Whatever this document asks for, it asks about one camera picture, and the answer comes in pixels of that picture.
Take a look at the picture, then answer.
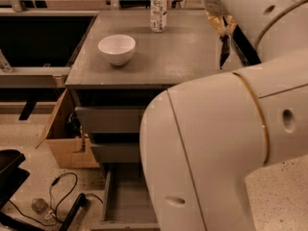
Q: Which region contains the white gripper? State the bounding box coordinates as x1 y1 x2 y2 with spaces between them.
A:
202 0 237 37

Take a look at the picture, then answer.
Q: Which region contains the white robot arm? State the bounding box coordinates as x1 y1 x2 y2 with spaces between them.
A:
141 0 308 231

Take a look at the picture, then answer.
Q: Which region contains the grey drawer cabinet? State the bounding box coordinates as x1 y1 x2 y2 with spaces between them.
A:
64 9 242 175

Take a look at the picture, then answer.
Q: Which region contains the top grey drawer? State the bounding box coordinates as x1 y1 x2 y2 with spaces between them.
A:
75 106 144 133

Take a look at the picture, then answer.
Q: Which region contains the middle grey drawer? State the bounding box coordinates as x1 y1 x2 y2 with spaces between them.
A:
90 143 140 163

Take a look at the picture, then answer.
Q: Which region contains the open bottom grey drawer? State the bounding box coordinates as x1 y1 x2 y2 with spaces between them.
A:
90 163 160 231

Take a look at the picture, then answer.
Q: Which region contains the clear plastic water bottle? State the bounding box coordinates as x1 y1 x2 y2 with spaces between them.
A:
150 0 167 33

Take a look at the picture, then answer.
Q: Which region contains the white ceramic bowl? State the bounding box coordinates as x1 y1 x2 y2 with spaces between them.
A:
98 35 136 65

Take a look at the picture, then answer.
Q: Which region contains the brown cardboard box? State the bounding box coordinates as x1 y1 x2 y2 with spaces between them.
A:
36 90 99 168

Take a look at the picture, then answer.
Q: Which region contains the clear plastic cup on floor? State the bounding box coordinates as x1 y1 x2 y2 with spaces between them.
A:
31 198 48 215

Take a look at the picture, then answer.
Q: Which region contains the black chair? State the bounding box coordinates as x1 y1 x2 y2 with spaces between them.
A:
0 149 88 231

